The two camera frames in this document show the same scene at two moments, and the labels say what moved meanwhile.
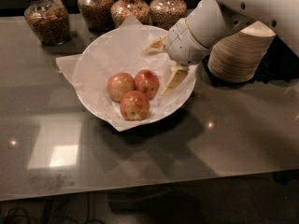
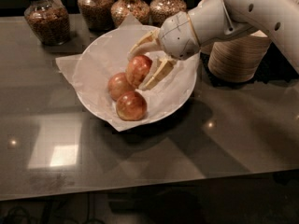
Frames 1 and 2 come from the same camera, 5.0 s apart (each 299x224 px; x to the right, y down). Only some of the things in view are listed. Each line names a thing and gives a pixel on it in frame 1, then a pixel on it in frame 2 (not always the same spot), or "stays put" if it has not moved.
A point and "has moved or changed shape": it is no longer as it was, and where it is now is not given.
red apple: [147, 82] has moved or changed shape
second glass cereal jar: [94, 3] stays put
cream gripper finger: [176, 78] to [164, 65]
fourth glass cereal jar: [167, 7] stays put
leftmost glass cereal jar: [47, 17] stays put
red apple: [118, 84] stays put
